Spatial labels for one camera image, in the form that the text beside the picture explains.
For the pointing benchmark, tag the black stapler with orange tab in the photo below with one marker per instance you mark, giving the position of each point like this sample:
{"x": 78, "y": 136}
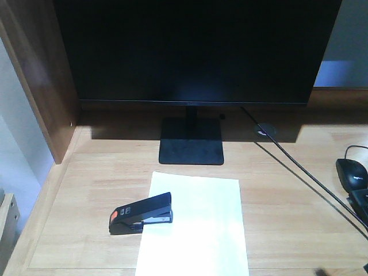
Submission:
{"x": 131, "y": 218}

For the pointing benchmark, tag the white paper sheets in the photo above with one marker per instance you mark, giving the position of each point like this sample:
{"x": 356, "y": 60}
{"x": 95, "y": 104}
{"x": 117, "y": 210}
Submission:
{"x": 206, "y": 236}

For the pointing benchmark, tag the black monitor stand base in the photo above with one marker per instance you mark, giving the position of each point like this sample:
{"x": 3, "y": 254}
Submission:
{"x": 191, "y": 140}

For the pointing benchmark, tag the black computer monitor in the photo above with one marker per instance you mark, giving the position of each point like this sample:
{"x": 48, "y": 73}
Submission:
{"x": 196, "y": 52}

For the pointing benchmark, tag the black computer mouse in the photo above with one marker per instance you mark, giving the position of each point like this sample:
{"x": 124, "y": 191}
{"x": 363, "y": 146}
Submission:
{"x": 352, "y": 174}

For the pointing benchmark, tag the grey desk cable grommet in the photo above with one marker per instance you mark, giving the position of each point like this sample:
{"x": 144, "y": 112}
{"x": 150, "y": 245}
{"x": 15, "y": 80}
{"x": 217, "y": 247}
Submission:
{"x": 264, "y": 129}

